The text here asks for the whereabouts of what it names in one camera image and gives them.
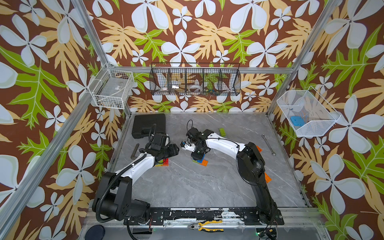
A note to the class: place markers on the aluminium frame post left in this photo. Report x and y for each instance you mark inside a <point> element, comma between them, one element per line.
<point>98,49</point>

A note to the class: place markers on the grey allen key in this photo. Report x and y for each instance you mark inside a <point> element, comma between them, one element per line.
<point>133,155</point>

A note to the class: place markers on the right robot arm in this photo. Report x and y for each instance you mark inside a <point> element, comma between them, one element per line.
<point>250,165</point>

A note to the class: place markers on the black wire basket centre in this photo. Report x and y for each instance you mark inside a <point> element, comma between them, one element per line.
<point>194,79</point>

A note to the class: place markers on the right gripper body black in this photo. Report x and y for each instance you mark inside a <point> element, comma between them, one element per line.
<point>197,154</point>

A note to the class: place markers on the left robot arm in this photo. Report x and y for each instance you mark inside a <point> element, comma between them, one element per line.
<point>113,200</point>

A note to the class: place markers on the aluminium frame post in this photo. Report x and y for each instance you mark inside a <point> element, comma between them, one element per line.
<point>98,49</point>
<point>315,32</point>

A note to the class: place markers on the silver combination wrench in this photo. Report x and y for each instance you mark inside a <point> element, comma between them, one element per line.
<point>268,144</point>

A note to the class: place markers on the white wire basket right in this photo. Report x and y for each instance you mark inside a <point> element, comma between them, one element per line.
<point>320,116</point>

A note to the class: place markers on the blue sponge in basket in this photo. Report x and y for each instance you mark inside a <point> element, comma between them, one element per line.
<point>297,121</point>

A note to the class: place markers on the white wire basket left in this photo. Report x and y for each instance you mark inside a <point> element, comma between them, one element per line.
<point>111,87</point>

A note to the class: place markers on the aluminium frame post right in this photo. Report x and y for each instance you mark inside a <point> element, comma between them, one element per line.
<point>315,32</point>

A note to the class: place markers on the white wire basket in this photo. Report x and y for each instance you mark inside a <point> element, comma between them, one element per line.
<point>111,87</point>
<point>320,116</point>

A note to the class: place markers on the black plastic tool case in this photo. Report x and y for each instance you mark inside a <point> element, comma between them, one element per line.
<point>143,124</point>

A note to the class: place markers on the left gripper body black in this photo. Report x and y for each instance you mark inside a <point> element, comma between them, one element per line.
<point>169,151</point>

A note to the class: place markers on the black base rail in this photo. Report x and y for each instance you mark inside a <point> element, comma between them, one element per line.
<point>246,215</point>

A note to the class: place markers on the black round disc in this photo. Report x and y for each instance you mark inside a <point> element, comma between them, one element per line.
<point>96,232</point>

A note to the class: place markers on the long orange lego brick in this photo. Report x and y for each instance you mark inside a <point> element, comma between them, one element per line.
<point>267,178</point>

